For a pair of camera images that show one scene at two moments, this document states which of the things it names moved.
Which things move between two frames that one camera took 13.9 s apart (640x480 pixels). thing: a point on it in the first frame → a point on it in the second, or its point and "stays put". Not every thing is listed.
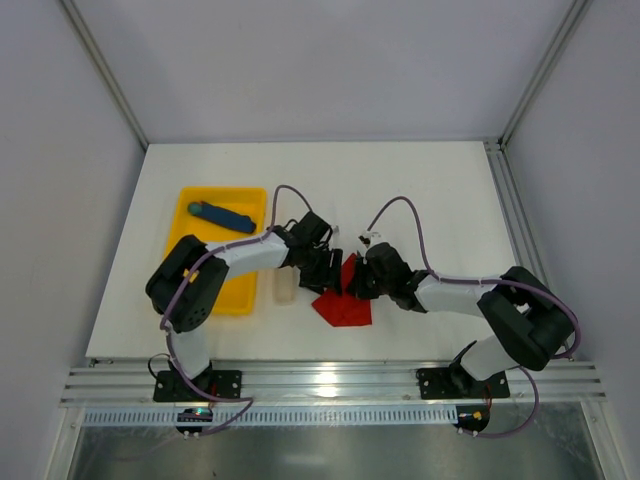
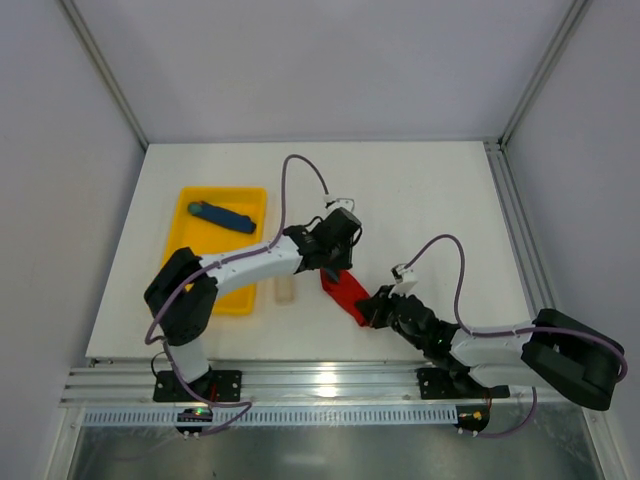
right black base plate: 439,384 stays put
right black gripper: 362,278 → 379,309
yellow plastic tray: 223,217 stays put
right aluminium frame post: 570,22 stays put
